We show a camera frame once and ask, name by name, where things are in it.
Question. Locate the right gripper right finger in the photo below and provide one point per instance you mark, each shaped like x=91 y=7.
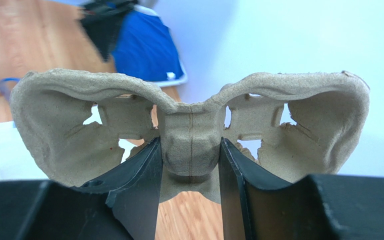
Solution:
x=258 y=205

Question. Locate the blue folded towel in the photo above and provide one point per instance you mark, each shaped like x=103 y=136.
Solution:
x=145 y=48

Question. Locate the blue checkered paper bag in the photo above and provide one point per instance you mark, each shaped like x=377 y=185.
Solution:
x=16 y=162

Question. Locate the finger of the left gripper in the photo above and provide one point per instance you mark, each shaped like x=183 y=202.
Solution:
x=102 y=21

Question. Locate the white plastic basket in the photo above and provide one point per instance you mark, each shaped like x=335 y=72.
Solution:
x=170 y=82

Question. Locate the grey pulp cup carrier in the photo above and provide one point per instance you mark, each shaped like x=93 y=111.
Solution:
x=71 y=122

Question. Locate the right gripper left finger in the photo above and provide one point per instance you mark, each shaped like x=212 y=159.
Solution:
x=121 y=204

